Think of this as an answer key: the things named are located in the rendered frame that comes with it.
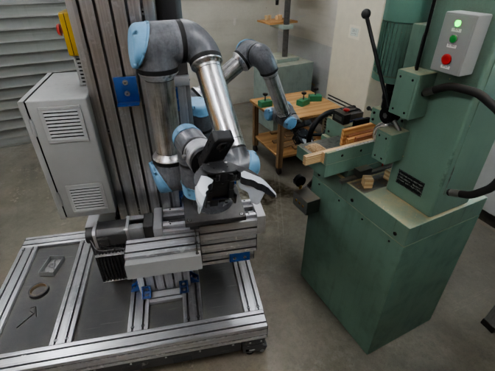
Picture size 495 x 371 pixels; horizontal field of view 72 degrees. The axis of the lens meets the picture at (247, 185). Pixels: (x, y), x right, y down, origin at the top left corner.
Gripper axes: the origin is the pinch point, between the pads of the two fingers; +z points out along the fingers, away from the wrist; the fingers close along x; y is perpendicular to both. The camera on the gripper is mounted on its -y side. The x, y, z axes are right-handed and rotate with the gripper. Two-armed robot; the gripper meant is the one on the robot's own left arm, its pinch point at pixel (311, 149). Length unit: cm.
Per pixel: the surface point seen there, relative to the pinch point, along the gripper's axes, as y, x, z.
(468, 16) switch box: -104, 11, 26
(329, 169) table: -37, 25, 30
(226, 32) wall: 113, -61, -234
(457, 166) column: -67, 1, 54
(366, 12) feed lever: -81, 9, -7
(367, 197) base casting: -38, 16, 47
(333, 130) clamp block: -27.7, 4.3, 7.3
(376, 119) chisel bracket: -47, -2, 18
